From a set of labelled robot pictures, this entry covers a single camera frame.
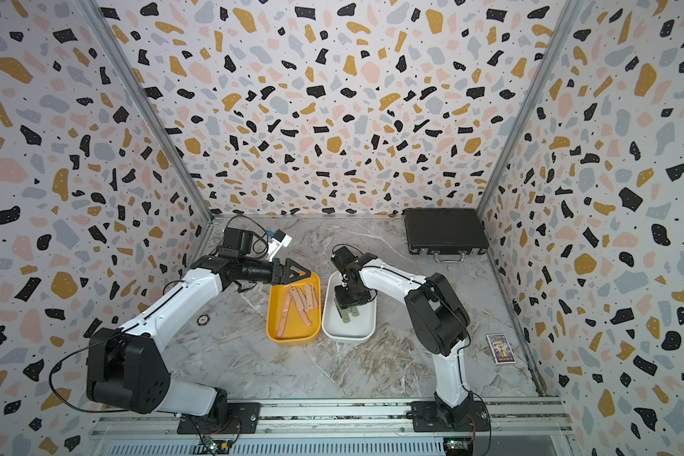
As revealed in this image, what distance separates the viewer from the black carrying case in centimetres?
108

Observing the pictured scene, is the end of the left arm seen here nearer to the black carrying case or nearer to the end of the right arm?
the end of the right arm

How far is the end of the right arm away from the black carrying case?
14.4 inches

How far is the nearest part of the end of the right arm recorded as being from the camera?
2.30 feet

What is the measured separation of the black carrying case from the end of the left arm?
533 millimetres

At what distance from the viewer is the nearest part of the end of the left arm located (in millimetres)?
675
